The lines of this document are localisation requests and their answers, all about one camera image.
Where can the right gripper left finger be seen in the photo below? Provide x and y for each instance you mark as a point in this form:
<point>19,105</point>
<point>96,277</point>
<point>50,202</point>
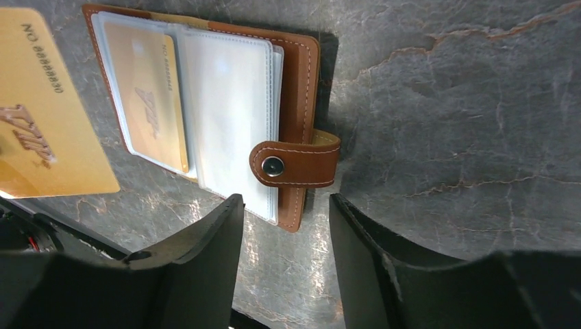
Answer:
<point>184,281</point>

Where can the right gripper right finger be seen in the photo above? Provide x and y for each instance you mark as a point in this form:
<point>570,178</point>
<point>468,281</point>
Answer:
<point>388,281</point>

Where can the orange credit card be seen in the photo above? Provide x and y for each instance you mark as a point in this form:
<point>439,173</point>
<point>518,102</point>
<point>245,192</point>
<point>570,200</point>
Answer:
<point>144,70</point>
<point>48,145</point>

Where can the brown leather card holder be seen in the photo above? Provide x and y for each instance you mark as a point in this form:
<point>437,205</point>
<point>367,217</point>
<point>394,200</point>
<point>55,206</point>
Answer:
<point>248,100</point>

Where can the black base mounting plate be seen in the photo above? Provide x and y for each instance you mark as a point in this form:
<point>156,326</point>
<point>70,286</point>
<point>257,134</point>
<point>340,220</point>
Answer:
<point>27,226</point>

